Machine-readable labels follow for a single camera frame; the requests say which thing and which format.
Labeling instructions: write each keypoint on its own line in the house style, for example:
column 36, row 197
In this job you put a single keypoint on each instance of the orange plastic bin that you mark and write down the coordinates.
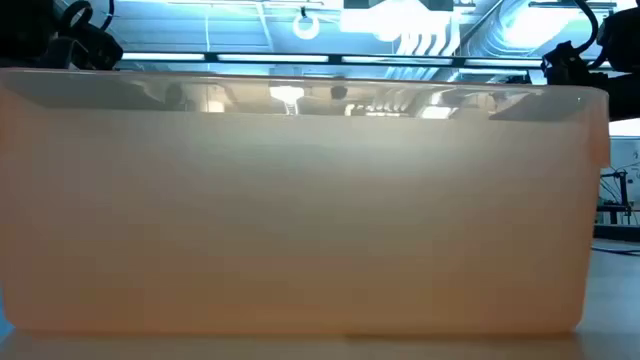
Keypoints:
column 300, row 225

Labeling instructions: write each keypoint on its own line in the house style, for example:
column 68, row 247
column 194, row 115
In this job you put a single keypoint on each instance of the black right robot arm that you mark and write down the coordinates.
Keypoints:
column 625, row 60

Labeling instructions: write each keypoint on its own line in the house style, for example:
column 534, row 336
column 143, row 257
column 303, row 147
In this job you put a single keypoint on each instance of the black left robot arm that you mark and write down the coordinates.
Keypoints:
column 25, row 35

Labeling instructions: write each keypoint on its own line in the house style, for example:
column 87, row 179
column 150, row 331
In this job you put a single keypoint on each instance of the black background equipment stand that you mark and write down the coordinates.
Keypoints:
column 622, row 190

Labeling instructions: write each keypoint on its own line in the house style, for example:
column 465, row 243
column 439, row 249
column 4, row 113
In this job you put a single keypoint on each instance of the black aluminium rig frame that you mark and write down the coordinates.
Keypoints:
column 620, row 233

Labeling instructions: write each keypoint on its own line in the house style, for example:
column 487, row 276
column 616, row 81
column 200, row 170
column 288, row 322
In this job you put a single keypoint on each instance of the black ceiling rail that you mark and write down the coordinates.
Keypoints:
column 335, row 59

